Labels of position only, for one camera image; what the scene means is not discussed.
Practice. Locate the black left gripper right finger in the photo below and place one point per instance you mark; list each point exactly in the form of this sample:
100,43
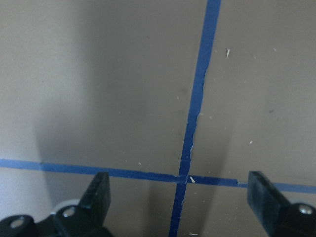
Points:
266,201

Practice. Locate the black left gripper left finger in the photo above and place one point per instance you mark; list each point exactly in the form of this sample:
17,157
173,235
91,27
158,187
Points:
96,199

